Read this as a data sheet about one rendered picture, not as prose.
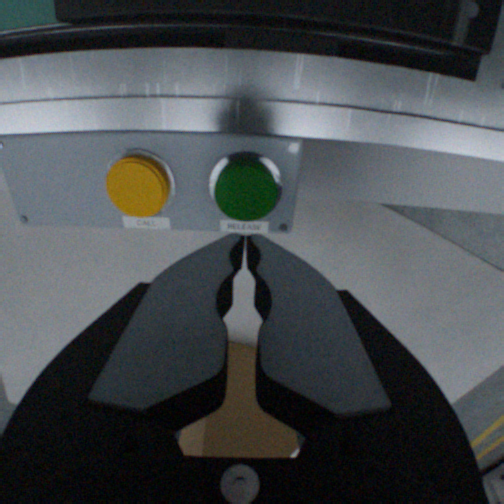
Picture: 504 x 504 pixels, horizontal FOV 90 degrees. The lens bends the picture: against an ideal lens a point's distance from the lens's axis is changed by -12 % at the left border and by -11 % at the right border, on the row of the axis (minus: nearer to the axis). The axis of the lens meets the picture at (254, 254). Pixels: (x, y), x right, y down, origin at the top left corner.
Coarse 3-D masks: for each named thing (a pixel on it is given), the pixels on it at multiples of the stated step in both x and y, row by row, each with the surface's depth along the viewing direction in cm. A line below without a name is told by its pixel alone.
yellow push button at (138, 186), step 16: (128, 160) 17; (144, 160) 17; (112, 176) 17; (128, 176) 17; (144, 176) 17; (160, 176) 17; (112, 192) 17; (128, 192) 17; (144, 192) 17; (160, 192) 17; (128, 208) 18; (144, 208) 18; (160, 208) 18
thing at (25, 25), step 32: (0, 0) 13; (32, 0) 13; (0, 32) 14; (32, 32) 15; (64, 32) 17; (96, 32) 18; (128, 32) 19; (160, 32) 19; (192, 32) 19; (320, 32) 16
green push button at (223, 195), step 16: (240, 160) 17; (256, 160) 17; (224, 176) 17; (240, 176) 17; (256, 176) 17; (272, 176) 17; (224, 192) 18; (240, 192) 18; (256, 192) 18; (272, 192) 18; (224, 208) 18; (240, 208) 18; (256, 208) 18
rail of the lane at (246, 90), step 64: (0, 64) 14; (64, 64) 14; (128, 64) 15; (192, 64) 15; (256, 64) 15; (320, 64) 15; (384, 64) 15; (0, 128) 16; (64, 128) 16; (128, 128) 16; (192, 128) 17; (256, 128) 17; (320, 128) 17; (384, 128) 17; (448, 128) 16
